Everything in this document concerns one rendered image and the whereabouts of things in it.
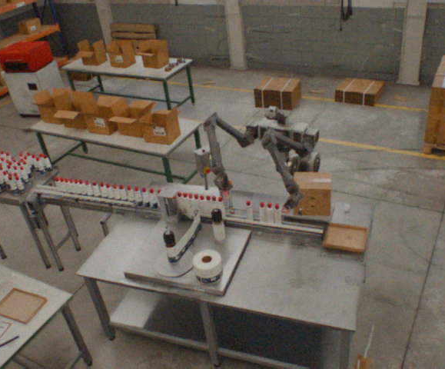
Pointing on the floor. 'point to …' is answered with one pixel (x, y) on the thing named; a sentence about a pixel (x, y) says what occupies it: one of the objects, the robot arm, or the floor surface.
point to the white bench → (1, 277)
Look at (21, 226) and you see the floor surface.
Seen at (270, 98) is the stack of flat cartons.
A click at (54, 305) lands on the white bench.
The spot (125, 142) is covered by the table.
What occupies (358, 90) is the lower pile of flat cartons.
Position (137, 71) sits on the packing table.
